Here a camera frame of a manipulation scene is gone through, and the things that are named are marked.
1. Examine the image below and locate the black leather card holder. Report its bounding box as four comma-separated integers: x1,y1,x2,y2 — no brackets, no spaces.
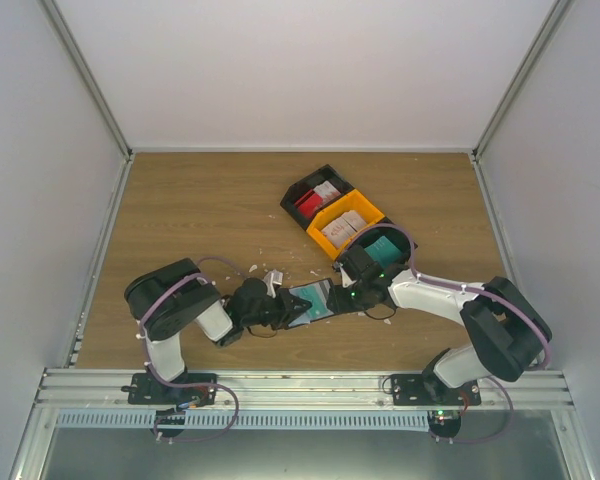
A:
282,279,362,330

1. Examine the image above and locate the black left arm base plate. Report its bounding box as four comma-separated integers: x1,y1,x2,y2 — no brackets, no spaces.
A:
121,372,218,406

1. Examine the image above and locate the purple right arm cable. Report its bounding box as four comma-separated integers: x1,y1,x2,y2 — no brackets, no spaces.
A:
335,223,552,371

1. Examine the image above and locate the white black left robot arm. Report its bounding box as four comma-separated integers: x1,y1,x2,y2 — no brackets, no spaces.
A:
124,258,312,404

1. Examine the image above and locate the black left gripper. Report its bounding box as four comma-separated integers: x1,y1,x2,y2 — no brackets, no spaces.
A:
243,288,312,331

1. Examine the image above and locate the aluminium mounting rail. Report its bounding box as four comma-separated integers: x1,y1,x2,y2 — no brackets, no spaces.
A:
35,369,574,411

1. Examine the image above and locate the teal card stack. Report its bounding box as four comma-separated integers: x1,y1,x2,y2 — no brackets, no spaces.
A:
364,236,402,268

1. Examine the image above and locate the black right card bin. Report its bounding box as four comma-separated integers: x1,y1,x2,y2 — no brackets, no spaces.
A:
345,219,418,267

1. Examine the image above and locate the yellow middle card bin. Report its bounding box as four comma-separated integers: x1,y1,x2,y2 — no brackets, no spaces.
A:
306,189,385,260

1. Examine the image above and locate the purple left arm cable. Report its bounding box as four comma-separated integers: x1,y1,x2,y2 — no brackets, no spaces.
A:
137,255,251,386

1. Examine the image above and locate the red white card stack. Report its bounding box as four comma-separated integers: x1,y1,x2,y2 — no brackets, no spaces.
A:
294,181,341,218

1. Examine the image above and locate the grey slotted cable duct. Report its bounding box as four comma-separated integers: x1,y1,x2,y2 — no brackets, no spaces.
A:
56,409,429,432

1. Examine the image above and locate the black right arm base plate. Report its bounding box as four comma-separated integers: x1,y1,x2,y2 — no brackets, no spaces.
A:
381,373,482,407

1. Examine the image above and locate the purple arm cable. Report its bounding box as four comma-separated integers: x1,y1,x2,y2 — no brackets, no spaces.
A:
137,255,251,386
335,223,552,371

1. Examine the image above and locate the teal VIP card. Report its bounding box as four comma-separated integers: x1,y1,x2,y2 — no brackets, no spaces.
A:
290,279,335,328

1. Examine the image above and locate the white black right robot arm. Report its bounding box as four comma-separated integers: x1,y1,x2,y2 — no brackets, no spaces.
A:
327,247,552,405

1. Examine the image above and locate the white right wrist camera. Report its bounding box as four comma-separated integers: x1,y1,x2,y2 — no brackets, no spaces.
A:
340,265,355,288

